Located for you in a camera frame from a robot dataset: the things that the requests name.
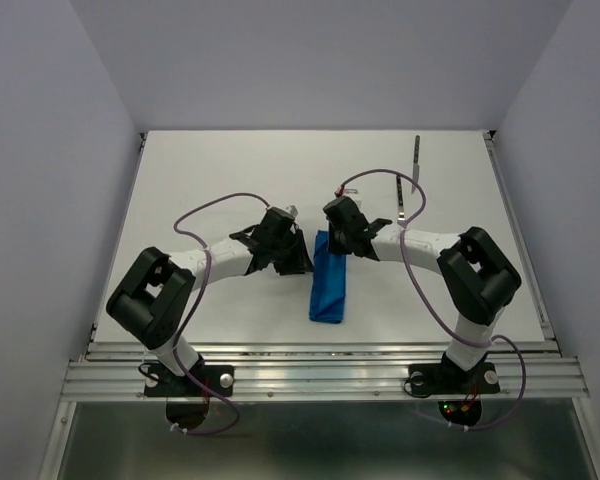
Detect steel knife black handle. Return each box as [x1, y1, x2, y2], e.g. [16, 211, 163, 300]
[411, 135, 421, 195]

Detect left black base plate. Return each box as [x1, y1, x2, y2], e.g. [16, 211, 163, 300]
[138, 362, 235, 398]

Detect blue cloth napkin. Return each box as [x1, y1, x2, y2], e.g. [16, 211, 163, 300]
[308, 230, 347, 324]

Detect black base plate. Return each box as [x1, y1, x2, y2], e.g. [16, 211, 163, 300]
[138, 362, 235, 398]
[403, 362, 501, 398]

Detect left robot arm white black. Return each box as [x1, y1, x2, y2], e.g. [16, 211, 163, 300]
[105, 224, 313, 394]

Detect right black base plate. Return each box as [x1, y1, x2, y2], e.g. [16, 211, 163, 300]
[403, 362, 501, 398]

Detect aluminium front rail frame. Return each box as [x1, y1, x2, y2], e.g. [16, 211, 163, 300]
[61, 341, 589, 402]

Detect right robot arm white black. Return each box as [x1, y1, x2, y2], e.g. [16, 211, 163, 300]
[328, 217, 522, 390]

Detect steel fork black handle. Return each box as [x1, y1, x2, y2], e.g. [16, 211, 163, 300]
[395, 176, 406, 226]

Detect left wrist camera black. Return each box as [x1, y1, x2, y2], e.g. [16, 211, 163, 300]
[259, 205, 298, 239]

